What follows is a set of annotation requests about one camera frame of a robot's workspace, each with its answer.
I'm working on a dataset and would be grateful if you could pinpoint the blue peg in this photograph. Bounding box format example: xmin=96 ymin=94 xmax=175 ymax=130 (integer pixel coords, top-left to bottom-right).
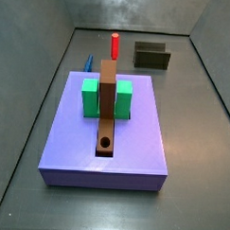
xmin=83 ymin=54 xmax=93 ymax=72

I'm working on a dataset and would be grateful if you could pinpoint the black fixture stand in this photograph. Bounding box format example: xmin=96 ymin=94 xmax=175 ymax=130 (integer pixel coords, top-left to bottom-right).
xmin=133 ymin=41 xmax=170 ymax=70

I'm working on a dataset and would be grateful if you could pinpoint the brown L-shaped block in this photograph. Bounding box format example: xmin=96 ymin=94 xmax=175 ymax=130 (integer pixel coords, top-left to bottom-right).
xmin=97 ymin=60 xmax=116 ymax=157

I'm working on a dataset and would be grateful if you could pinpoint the right green block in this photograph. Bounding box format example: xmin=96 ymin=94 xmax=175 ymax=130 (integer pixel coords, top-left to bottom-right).
xmin=115 ymin=80 xmax=133 ymax=119

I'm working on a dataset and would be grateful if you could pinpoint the green block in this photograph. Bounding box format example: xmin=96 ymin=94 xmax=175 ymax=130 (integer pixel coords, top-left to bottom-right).
xmin=81 ymin=79 xmax=98 ymax=118
xmin=115 ymin=80 xmax=133 ymax=119

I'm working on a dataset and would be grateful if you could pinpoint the left green block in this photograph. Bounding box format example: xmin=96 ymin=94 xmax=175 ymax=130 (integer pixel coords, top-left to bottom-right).
xmin=81 ymin=79 xmax=98 ymax=118

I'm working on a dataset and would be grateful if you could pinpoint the purple base block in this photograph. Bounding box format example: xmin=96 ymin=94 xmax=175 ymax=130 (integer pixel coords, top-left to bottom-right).
xmin=38 ymin=71 xmax=168 ymax=191

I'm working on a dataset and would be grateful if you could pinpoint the red peg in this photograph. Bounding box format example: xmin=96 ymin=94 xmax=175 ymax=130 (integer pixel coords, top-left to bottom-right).
xmin=111 ymin=33 xmax=119 ymax=60

